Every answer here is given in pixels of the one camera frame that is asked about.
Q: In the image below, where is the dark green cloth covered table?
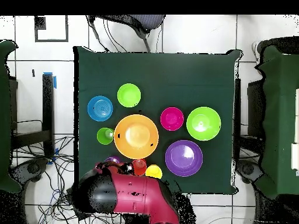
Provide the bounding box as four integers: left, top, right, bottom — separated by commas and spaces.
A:
254, 45, 299, 199
0, 39, 22, 194

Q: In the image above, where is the floor cable bundle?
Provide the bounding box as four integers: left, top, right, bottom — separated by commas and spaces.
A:
11, 135, 122, 224

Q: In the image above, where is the black chair base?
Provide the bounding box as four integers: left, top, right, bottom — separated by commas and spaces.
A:
235, 159, 265, 185
10, 157, 50, 185

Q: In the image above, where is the small green bowl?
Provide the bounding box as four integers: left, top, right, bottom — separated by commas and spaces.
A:
117, 83, 141, 109

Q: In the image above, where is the orange cup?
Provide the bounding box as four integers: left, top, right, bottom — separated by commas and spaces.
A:
131, 158, 147, 176

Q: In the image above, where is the green cup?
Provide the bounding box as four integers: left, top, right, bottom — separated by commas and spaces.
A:
96, 127, 115, 146

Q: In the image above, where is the grey square floor frame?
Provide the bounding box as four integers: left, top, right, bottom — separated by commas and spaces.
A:
34, 15, 69, 43

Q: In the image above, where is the grey office chair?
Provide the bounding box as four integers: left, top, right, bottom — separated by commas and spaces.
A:
86, 15, 166, 53

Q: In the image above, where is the blue bowl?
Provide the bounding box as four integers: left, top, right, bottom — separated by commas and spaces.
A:
87, 95, 114, 123

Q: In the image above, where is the large orange bowl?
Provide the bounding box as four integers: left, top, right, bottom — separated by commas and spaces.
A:
113, 114, 159, 160

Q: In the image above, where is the purple cup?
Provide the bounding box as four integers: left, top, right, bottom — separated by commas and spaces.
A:
104, 156, 121, 165

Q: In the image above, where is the dark green tablecloth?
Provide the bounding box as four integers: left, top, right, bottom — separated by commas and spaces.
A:
73, 45, 242, 195

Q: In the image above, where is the black stand frame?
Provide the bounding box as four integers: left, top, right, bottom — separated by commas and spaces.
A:
9, 73, 55, 159
233, 78, 266, 162

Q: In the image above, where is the purple bowl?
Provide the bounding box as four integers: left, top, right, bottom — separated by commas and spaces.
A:
165, 139, 204, 177

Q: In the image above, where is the pink bowl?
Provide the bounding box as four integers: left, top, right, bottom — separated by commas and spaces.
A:
160, 107, 185, 132

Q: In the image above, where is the yellow cup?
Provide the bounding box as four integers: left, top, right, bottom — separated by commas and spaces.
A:
145, 164, 163, 180

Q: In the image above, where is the large green bowl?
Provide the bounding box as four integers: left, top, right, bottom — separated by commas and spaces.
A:
186, 106, 222, 141

